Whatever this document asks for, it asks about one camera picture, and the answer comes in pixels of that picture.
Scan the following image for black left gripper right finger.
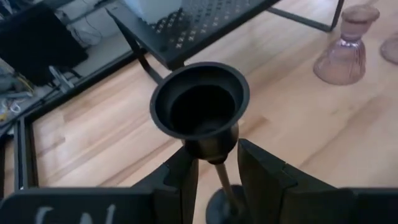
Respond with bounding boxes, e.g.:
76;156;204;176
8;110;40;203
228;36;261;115
238;138;340;224

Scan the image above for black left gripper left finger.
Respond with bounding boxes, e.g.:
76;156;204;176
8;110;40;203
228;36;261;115
132;146;200;224

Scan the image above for black metal candlestick holder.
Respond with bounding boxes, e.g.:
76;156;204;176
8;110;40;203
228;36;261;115
149;61;251;224

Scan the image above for pink glass candle holder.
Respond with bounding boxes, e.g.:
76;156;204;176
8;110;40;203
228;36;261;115
379;30;398;66
312;4;381;86

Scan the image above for black perforated metal shelf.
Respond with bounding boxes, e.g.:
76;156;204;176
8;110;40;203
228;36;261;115
105;0;346;85

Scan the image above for broad-leaf plant in white pot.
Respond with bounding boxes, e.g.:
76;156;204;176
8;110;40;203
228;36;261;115
121;0;183;25

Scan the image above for black aluminium table frame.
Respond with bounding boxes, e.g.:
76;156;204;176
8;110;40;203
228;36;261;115
0;51;144;200

